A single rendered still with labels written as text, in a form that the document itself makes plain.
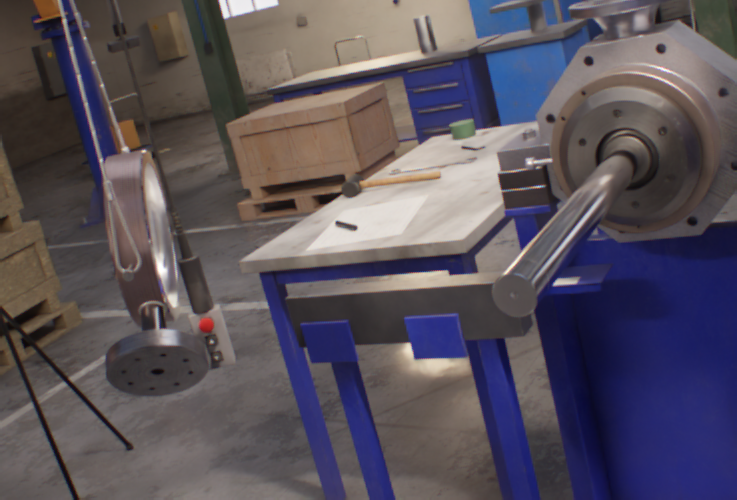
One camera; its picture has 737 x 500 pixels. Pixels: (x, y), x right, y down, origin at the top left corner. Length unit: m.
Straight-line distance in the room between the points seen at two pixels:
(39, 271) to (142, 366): 4.33
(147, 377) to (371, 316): 0.67
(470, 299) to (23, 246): 4.20
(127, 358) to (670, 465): 1.55
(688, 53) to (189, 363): 1.26
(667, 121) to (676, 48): 0.20
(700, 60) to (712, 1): 5.89
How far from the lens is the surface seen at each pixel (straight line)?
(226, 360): 2.12
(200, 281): 2.07
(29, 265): 6.24
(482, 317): 2.34
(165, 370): 2.01
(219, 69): 10.22
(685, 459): 2.85
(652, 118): 2.20
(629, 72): 2.24
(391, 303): 2.43
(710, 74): 2.32
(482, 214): 2.89
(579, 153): 2.26
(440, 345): 2.41
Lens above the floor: 1.60
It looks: 13 degrees down
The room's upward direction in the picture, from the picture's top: 14 degrees counter-clockwise
